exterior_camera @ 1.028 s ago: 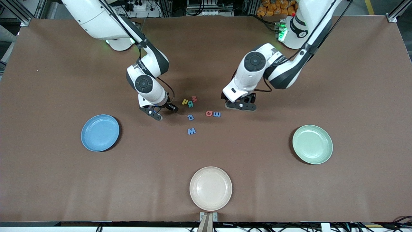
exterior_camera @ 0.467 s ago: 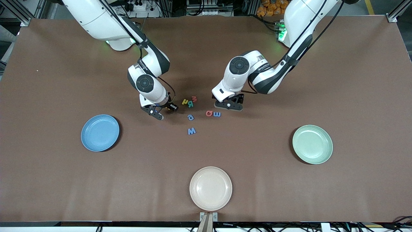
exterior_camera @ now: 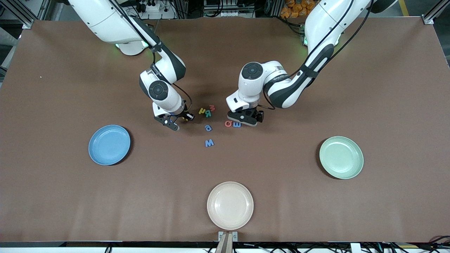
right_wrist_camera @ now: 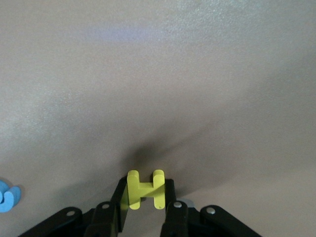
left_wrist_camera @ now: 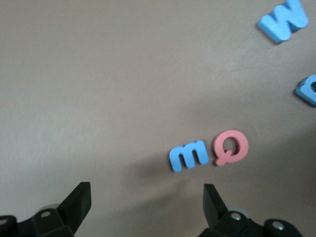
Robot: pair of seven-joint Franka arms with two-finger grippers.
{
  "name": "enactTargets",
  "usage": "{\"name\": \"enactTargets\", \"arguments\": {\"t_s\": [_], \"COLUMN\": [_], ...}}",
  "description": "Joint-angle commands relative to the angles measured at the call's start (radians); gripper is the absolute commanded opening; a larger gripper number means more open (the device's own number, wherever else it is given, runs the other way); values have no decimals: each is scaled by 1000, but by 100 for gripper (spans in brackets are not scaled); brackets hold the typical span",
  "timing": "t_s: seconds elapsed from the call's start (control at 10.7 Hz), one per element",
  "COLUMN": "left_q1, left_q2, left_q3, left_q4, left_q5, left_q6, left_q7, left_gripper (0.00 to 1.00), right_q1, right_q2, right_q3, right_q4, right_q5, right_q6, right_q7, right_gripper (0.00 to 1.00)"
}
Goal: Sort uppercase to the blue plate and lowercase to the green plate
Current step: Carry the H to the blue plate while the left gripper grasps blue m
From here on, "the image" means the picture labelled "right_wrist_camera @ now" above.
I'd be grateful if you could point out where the yellow foam letter H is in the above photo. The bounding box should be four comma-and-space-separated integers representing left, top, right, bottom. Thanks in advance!
126, 169, 165, 211

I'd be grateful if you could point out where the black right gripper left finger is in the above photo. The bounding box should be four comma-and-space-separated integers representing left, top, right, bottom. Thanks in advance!
18, 177, 130, 237

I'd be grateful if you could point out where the brown table cover mat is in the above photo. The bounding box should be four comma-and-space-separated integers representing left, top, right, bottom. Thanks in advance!
0, 0, 316, 237

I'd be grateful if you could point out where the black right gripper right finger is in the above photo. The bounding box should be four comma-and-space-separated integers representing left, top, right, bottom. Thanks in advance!
159, 178, 263, 237

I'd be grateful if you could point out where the blue foam letter g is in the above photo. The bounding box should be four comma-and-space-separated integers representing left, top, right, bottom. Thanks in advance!
0, 179, 22, 213

